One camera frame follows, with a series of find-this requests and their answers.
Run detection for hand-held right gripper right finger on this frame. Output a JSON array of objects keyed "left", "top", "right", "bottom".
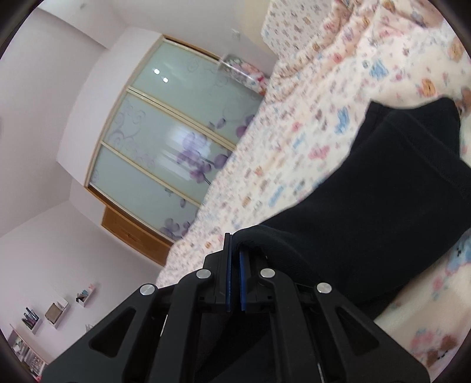
[{"left": 239, "top": 250, "right": 431, "bottom": 383}]

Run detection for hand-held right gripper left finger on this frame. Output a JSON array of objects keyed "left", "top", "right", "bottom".
[{"left": 39, "top": 233, "right": 233, "bottom": 383}]

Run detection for black pants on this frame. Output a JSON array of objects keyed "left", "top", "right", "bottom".
[{"left": 195, "top": 96, "right": 471, "bottom": 383}]

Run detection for wooden wardrobe drawer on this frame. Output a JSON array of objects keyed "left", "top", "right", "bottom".
[{"left": 101, "top": 205, "right": 173, "bottom": 266}]

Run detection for small print bed sheet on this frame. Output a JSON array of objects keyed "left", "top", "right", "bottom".
[{"left": 155, "top": 55, "right": 369, "bottom": 291}]

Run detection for wardrobe with floral glass doors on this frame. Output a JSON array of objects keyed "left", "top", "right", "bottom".
[{"left": 85, "top": 35, "right": 273, "bottom": 244}]

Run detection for pink topped bookcase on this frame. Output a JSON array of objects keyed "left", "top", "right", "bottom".
[{"left": 7, "top": 324, "right": 49, "bottom": 377}]

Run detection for small print pillow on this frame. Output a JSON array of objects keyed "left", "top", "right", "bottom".
[{"left": 261, "top": 0, "right": 352, "bottom": 61}]

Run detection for animal print fleece blanket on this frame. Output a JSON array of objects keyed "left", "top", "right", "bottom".
[{"left": 272, "top": 0, "right": 471, "bottom": 382}]

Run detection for white wall box shelf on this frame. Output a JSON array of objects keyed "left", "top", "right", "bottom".
[
  {"left": 21, "top": 306, "right": 43, "bottom": 334},
  {"left": 75, "top": 283, "right": 97, "bottom": 307},
  {"left": 44, "top": 299, "right": 70, "bottom": 327}
]

